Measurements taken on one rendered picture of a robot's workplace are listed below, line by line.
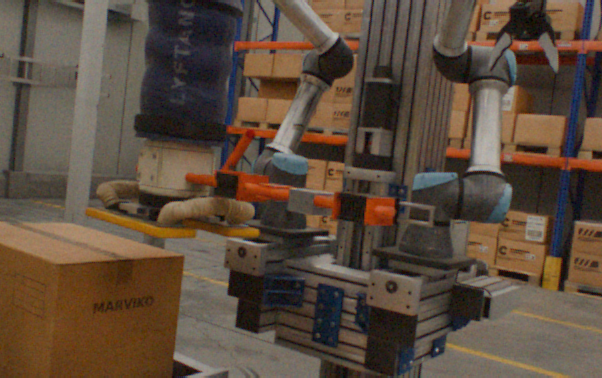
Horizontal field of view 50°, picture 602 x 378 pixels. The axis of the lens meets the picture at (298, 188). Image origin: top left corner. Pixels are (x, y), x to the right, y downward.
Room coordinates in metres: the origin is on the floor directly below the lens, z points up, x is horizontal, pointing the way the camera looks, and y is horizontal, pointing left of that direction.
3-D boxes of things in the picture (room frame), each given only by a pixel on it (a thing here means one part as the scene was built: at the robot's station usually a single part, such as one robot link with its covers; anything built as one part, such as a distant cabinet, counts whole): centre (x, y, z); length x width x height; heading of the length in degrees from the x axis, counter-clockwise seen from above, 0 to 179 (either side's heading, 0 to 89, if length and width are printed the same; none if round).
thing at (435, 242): (1.80, -0.37, 1.09); 0.15 x 0.15 x 0.10
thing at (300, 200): (1.26, -0.03, 1.18); 0.07 x 0.07 x 0.04; 46
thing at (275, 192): (1.54, 0.08, 1.19); 0.93 x 0.30 x 0.04; 46
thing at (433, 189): (1.80, -0.38, 1.20); 0.13 x 0.12 x 0.14; 86
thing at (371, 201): (1.17, -0.12, 1.19); 0.08 x 0.07 x 0.05; 46
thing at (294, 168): (2.08, 0.04, 1.20); 0.13 x 0.12 x 0.14; 26
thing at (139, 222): (1.52, 0.37, 1.08); 0.34 x 0.10 x 0.05; 46
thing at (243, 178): (1.42, 0.13, 1.19); 0.10 x 0.08 x 0.06; 136
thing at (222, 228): (1.66, 0.24, 1.08); 0.34 x 0.10 x 0.05; 46
